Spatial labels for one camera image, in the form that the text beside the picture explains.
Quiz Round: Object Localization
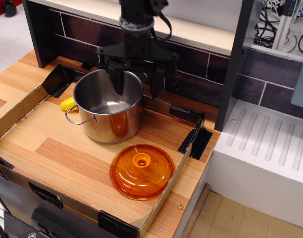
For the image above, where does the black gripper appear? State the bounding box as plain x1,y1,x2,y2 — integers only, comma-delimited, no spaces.
96,23,179,98

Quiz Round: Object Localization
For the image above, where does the stainless steel metal pot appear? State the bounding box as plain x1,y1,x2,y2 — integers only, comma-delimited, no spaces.
73,70,143,144

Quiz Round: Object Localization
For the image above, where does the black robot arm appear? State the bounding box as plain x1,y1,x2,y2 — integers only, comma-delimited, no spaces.
96,0,179,98

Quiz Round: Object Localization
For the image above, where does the orange transparent pot lid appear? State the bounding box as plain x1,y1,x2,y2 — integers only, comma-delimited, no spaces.
109,144,175,200

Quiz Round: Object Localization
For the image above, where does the brown cardboard fence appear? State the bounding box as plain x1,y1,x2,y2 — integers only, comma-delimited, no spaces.
0,63,213,238

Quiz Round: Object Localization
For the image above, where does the yellow plastic banana toy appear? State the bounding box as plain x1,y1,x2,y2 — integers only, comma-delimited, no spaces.
60,96,78,112

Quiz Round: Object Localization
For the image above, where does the black tape right corner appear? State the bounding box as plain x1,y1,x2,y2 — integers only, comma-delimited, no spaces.
169,105,213,160

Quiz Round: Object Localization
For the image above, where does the light wooden shelf board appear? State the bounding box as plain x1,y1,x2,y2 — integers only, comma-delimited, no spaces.
32,0,235,56

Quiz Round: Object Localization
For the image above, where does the black caster wheel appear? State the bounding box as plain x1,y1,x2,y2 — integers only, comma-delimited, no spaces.
1,0,17,17

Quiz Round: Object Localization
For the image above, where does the white ribbed drain board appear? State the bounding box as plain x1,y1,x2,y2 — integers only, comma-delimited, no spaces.
208,100,303,228

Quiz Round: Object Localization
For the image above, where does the black tape front corner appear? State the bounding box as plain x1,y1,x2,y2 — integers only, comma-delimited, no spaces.
98,210,141,238

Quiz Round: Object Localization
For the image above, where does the dark grey shelf post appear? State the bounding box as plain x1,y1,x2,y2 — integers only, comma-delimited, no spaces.
215,0,254,132

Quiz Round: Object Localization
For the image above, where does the black cable bundle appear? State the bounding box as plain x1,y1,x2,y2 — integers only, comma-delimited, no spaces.
252,0,303,53

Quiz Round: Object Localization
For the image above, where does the grey aluminium frame profile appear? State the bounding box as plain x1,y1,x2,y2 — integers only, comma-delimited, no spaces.
272,0,303,51

